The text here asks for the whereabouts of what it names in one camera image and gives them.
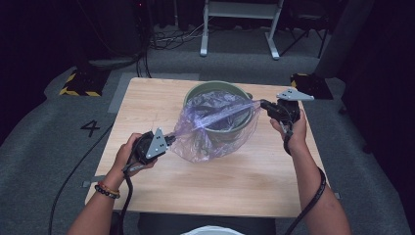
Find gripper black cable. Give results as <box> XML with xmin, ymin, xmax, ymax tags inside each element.
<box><xmin>283</xmin><ymin>121</ymin><xmax>327</xmax><ymax>235</ymax></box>
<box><xmin>116</xmin><ymin>170</ymin><xmax>134</xmax><ymax>235</ymax></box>

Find black stand legs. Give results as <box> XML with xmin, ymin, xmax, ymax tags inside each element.
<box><xmin>278</xmin><ymin>13</ymin><xmax>330</xmax><ymax>60</ymax></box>

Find beaded bracelet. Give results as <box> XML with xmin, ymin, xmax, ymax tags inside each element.
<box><xmin>94</xmin><ymin>181</ymin><xmax>121</xmax><ymax>200</ymax></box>

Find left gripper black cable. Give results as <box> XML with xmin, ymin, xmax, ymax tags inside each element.
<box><xmin>116</xmin><ymin>170</ymin><xmax>134</xmax><ymax>235</ymax></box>

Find long black floor cable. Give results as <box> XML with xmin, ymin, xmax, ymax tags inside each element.
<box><xmin>48</xmin><ymin>121</ymin><xmax>115</xmax><ymax>235</ymax></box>

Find hanging black cables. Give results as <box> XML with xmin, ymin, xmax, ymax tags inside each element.
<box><xmin>135</xmin><ymin>0</ymin><xmax>153</xmax><ymax>79</ymax></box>

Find person's left hand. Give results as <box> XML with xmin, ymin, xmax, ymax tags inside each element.
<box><xmin>104</xmin><ymin>132</ymin><xmax>158</xmax><ymax>190</ymax></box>

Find black yellow striped base plate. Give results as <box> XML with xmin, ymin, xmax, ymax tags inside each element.
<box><xmin>59</xmin><ymin>67</ymin><xmax>112</xmax><ymax>98</ymax></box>
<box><xmin>290</xmin><ymin>72</ymin><xmax>335</xmax><ymax>101</ymax></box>

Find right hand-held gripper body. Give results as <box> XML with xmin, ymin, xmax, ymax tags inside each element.
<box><xmin>273</xmin><ymin>87</ymin><xmax>315</xmax><ymax>123</ymax></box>

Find person's white shirt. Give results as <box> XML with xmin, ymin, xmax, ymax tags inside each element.
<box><xmin>180</xmin><ymin>224</ymin><xmax>245</xmax><ymax>235</ymax></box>

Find grey pillar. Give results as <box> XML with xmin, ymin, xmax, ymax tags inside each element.
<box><xmin>313</xmin><ymin>0</ymin><xmax>376</xmax><ymax>79</ymax></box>

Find tangle of floor cables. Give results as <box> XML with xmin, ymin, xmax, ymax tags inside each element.
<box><xmin>148</xmin><ymin>23</ymin><xmax>209</xmax><ymax>52</ymax></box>

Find person's right hand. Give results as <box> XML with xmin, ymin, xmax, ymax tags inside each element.
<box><xmin>269</xmin><ymin>109</ymin><xmax>308</xmax><ymax>155</ymax></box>

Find purple plastic bag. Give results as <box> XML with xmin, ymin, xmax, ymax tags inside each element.
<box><xmin>169</xmin><ymin>90</ymin><xmax>262</xmax><ymax>165</ymax></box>

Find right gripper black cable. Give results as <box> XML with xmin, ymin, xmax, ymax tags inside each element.
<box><xmin>283</xmin><ymin>121</ymin><xmax>327</xmax><ymax>235</ymax></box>

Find person's dark trousers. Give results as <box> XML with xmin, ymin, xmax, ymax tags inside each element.
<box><xmin>137</xmin><ymin>212</ymin><xmax>277</xmax><ymax>235</ymax></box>

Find white metal table frame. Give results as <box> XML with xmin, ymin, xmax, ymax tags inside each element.
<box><xmin>199</xmin><ymin>0</ymin><xmax>285</xmax><ymax>61</ymax></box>

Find green plastic bin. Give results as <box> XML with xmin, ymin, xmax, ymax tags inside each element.
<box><xmin>183</xmin><ymin>80</ymin><xmax>254</xmax><ymax>145</ymax></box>

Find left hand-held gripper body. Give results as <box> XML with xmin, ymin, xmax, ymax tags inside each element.
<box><xmin>134</xmin><ymin>127</ymin><xmax>170</xmax><ymax>165</ymax></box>

